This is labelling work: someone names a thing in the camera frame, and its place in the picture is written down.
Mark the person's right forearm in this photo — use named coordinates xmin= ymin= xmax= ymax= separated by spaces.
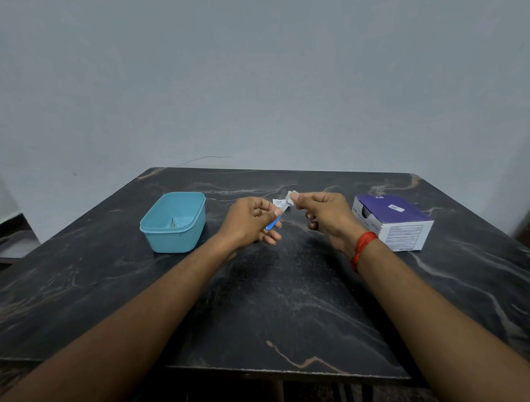
xmin=355 ymin=237 xmax=530 ymax=402

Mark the light blue plastic container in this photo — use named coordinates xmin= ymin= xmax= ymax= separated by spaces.
xmin=139 ymin=191 xmax=207 ymax=254

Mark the thin grey wire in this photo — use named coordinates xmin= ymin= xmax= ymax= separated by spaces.
xmin=174 ymin=156 xmax=232 ymax=168

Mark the person's left hand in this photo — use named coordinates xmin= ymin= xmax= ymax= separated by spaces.
xmin=218 ymin=197 xmax=285 ymax=250

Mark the person's left forearm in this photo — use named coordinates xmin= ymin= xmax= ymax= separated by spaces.
xmin=0 ymin=234 xmax=240 ymax=402

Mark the red thread wristband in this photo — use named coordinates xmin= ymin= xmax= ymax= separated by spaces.
xmin=350 ymin=231 xmax=380 ymax=273

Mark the blue handled applicator stick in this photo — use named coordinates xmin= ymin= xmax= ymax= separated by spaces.
xmin=265 ymin=198 xmax=290 ymax=232

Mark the person's right hand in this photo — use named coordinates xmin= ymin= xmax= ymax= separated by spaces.
xmin=292 ymin=191 xmax=370 ymax=256

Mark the purple and white cardboard box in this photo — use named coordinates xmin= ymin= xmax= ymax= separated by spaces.
xmin=351 ymin=194 xmax=435 ymax=252

